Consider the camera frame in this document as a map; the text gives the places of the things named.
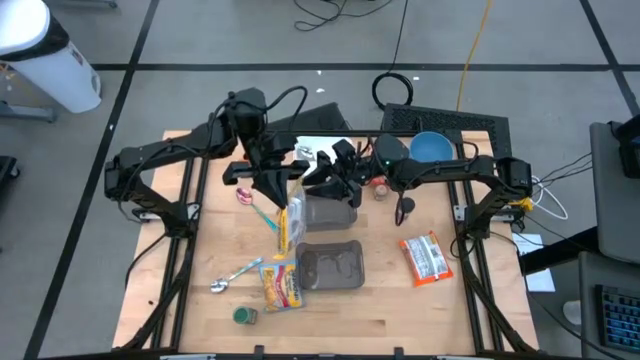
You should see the blue bowl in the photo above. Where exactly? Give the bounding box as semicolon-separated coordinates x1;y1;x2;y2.
408;130;455;164

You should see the silver spoon blue patterned handle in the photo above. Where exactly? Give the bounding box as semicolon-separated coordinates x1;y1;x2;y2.
209;256;265;295

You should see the black floor device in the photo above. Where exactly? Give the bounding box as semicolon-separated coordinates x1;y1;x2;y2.
0;155;21;184

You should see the yellow blue ramen packet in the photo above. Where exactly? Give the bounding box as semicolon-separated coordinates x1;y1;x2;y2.
258;259;306;315

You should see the grey desk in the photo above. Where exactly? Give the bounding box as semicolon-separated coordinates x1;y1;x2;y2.
589;121;640;265
578;249;640;360

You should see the white plastic bin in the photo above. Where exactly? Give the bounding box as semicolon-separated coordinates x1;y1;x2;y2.
293;135;354;164

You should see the grey stand foot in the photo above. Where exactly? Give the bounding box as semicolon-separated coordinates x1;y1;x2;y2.
0;99;57;124

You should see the iridescent rainbow metal spoon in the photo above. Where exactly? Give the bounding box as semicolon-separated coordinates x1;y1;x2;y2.
235;187;280;232

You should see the black left wrist loop cable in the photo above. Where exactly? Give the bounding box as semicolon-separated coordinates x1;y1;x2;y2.
264;84;310;134

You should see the black desk device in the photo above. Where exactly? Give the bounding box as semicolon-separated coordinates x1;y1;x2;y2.
607;113;640;180

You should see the clear yellow noodle packet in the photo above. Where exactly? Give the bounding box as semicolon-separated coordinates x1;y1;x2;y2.
274;182;307;261

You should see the white cable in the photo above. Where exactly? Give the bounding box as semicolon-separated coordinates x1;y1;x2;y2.
529;174;570;221

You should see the black wrist loop cable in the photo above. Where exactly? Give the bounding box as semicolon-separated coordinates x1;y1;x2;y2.
393;189;409;227
264;84;310;134

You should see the white paper sheet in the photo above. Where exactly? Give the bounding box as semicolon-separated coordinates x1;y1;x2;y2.
512;232;557;294

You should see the black coiled cable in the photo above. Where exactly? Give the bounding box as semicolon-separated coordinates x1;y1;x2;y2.
370;0;415;112

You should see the grey plastic bin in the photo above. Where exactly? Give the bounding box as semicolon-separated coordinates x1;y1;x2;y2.
304;194;359;232
294;239;366;291

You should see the black perforated case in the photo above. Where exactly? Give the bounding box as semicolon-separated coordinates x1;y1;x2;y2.
380;102;514;171

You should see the orange white ramen packet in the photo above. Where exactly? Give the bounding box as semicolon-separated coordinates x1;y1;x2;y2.
398;230;455;289

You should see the yellow hanging cable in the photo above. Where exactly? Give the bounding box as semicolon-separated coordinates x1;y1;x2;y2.
455;0;496;112

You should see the grey computer mouse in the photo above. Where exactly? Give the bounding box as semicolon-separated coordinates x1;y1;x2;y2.
562;299;584;326

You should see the black plain case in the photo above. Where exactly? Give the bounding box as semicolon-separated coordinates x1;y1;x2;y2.
253;102;351;134

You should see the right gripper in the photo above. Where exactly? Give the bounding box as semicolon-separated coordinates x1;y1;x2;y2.
302;138;376;209

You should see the white trash can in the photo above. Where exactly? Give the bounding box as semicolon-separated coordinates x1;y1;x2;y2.
0;0;103;115

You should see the keyboard with blue keys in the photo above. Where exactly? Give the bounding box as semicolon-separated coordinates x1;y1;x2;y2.
594;283;640;354

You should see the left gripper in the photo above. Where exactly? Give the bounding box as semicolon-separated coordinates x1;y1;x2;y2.
222;130;311;209

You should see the black right wrist loop cable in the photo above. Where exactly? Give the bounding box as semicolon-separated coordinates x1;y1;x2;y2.
393;189;409;227

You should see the green lid glass jar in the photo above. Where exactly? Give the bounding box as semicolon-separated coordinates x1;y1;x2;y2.
232;305;259;326

